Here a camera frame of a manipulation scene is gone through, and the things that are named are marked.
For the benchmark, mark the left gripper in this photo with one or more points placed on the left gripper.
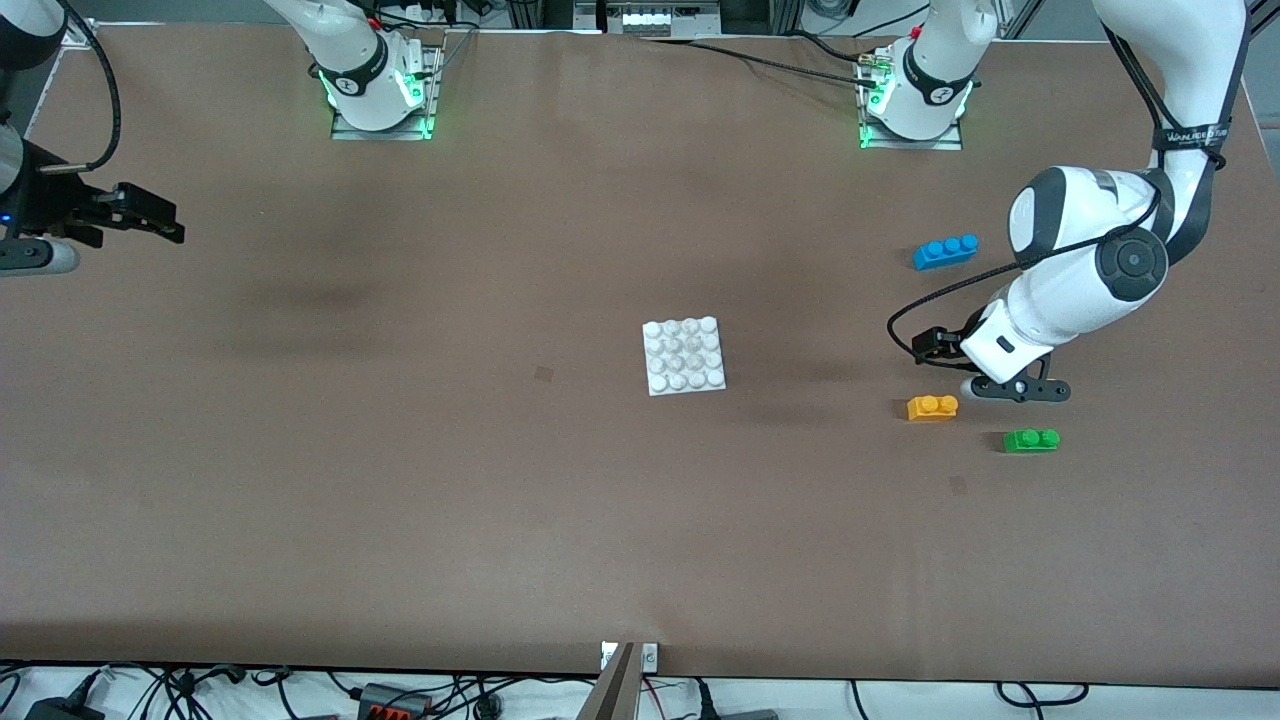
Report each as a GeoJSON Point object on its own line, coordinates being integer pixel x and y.
{"type": "Point", "coordinates": [938, 346]}

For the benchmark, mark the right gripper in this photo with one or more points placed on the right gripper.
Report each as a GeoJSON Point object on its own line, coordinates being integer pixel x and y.
{"type": "Point", "coordinates": [62, 210]}

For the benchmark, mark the yellow two-stud block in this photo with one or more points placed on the yellow two-stud block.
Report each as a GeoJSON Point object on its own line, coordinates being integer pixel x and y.
{"type": "Point", "coordinates": [932, 408]}

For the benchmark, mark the white studded base plate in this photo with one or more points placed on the white studded base plate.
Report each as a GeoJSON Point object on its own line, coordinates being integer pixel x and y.
{"type": "Point", "coordinates": [685, 355]}

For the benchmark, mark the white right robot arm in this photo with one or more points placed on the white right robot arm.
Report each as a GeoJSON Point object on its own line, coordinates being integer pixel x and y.
{"type": "Point", "coordinates": [360, 70]}

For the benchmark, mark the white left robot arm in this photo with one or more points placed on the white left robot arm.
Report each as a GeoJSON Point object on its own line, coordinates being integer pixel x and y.
{"type": "Point", "coordinates": [1060, 290]}

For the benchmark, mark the blue three-stud block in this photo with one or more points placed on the blue three-stud block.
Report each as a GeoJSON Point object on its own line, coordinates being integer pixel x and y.
{"type": "Point", "coordinates": [945, 252]}

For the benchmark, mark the green two-stud block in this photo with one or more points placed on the green two-stud block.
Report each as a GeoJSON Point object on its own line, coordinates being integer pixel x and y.
{"type": "Point", "coordinates": [1030, 441]}

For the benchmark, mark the white power strip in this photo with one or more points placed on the white power strip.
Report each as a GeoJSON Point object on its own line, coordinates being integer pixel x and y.
{"type": "Point", "coordinates": [660, 18]}

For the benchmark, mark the black power adapter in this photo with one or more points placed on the black power adapter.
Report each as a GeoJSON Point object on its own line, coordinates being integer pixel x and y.
{"type": "Point", "coordinates": [62, 710]}

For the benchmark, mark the black box red connectors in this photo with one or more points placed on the black box red connectors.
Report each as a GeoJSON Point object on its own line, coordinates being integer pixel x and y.
{"type": "Point", "coordinates": [395, 702]}

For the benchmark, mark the metal table corner bracket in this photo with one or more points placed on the metal table corner bracket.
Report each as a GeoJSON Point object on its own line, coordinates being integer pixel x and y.
{"type": "Point", "coordinates": [84, 36]}

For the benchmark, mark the small metal edge bracket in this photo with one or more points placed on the small metal edge bracket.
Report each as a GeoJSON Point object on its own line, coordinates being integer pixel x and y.
{"type": "Point", "coordinates": [650, 657]}

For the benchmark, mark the grey slanted post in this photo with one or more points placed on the grey slanted post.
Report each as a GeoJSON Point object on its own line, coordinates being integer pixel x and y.
{"type": "Point", "coordinates": [612, 690]}

